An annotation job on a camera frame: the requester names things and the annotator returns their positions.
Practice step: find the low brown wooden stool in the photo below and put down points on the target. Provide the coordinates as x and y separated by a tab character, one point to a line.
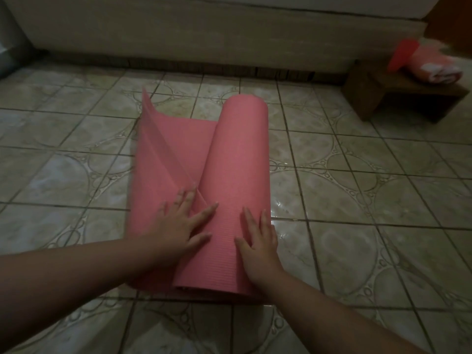
372	93

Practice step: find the person's right middle finger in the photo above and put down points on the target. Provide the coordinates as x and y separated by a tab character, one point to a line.
264	221

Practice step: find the person's left hand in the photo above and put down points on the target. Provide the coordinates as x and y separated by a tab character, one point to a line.
173	232

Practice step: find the person's right thumb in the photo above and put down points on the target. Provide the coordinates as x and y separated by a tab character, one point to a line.
243	247

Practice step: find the red plastic cup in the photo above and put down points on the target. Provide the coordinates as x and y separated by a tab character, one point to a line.
400	55

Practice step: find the person's left middle finger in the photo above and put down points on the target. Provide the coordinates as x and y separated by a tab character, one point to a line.
190	199

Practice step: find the beige sofa base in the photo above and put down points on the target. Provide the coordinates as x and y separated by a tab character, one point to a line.
206	33

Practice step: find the pink yoga mat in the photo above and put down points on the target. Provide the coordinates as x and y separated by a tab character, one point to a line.
236	154

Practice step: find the person's left thumb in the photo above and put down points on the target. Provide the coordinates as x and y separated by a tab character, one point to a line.
199	240

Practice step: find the person's right forearm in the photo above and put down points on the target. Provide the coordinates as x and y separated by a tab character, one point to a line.
324	320

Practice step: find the person's left little finger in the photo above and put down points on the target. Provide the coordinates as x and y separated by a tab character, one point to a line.
163	210

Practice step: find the grey metal bin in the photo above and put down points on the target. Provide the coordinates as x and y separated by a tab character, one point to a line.
11	40

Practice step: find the person's right hand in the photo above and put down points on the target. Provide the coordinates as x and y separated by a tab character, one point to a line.
260	254

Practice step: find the person's left forearm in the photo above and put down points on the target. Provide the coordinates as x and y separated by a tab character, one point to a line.
66	287

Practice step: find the pink folded towel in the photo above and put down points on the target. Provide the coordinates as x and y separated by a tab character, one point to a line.
433	64

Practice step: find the brown wooden cabinet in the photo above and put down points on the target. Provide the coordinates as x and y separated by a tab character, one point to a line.
451	18

